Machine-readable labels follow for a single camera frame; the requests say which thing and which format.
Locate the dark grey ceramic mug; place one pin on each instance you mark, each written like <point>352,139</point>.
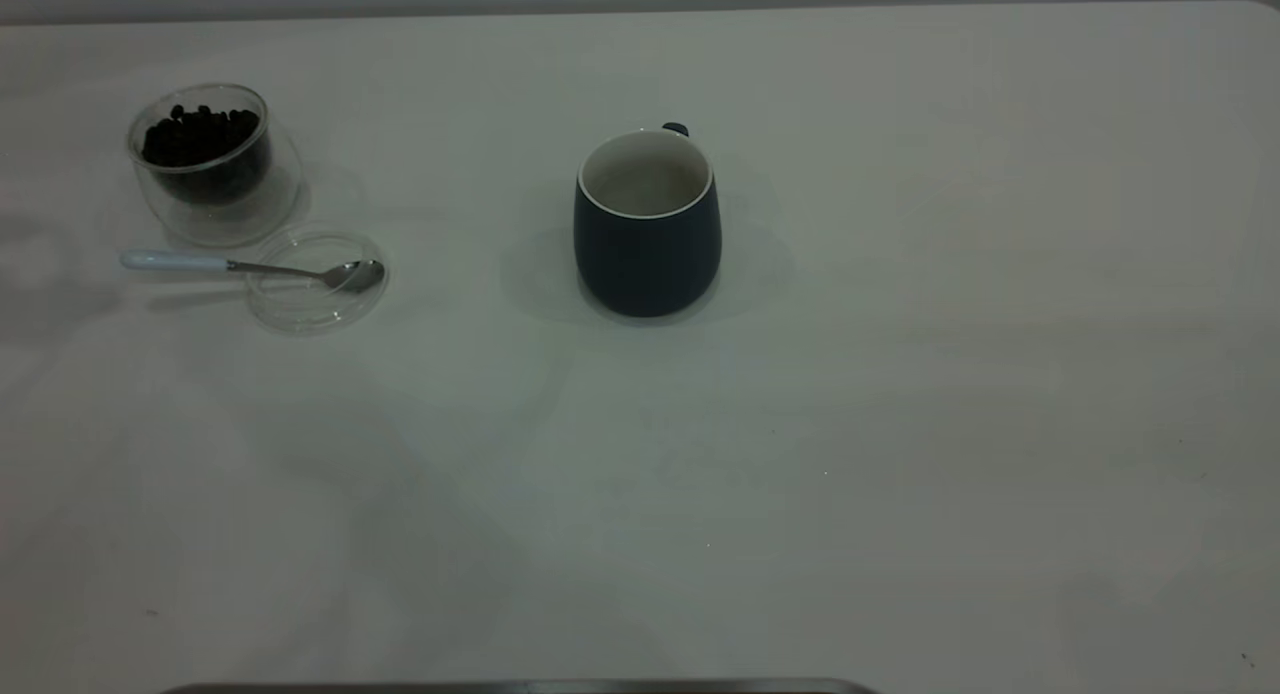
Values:
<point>645,264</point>

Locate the clear round glass lid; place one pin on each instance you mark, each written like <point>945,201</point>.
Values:
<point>310,319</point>

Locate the dark coffee beans pile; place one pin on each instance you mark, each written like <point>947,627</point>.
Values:
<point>200,139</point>

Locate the clear double-wall glass cup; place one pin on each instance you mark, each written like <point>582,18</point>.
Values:
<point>230,224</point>

